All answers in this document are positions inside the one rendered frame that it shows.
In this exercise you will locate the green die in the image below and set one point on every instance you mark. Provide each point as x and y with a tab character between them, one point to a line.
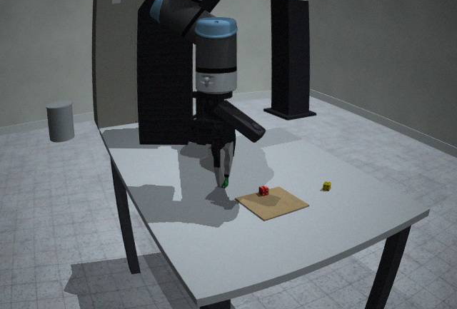
225	183

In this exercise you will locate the dark red die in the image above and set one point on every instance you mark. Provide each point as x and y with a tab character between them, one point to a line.
263	191

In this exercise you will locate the tan mat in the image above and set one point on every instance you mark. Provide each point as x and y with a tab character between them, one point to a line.
277	203

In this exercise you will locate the yellow die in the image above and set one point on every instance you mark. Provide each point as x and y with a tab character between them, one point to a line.
326	186

